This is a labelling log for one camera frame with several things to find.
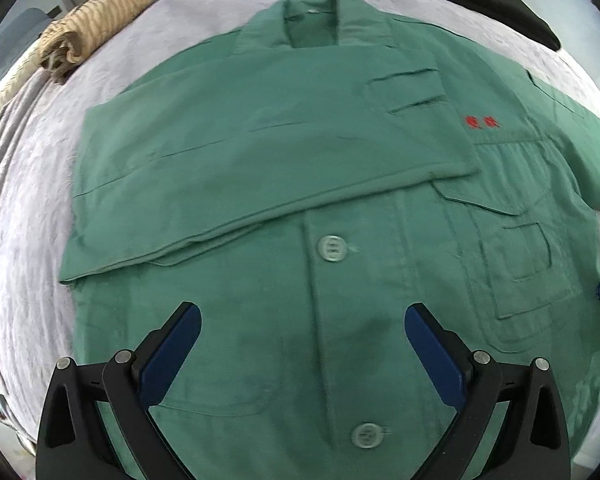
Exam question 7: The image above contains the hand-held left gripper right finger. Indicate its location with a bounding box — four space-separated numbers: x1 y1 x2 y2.
403 302 572 480

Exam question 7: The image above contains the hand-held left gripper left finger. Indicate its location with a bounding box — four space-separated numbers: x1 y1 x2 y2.
36 301 202 480

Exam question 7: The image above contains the green work jacket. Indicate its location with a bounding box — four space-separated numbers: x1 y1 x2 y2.
60 0 600 480

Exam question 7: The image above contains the white pillow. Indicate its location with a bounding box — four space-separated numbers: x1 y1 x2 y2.
0 55 43 113

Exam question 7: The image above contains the grey plush blanket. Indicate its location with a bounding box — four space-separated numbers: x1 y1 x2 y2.
0 0 600 461

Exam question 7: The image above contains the beige striped rolled cloth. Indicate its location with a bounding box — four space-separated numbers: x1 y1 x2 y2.
39 0 173 83

